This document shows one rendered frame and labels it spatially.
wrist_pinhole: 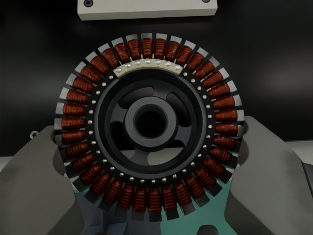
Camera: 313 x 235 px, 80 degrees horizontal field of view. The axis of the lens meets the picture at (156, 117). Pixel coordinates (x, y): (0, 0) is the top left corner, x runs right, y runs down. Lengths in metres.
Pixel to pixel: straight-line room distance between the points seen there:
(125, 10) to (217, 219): 0.98
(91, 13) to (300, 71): 0.23
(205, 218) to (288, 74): 0.88
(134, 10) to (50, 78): 0.11
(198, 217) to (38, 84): 0.93
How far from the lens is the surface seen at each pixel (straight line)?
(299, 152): 0.27
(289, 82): 0.25
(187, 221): 1.04
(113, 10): 0.23
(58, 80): 0.23
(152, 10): 0.23
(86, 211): 1.05
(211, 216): 1.06
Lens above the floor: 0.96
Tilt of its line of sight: 81 degrees down
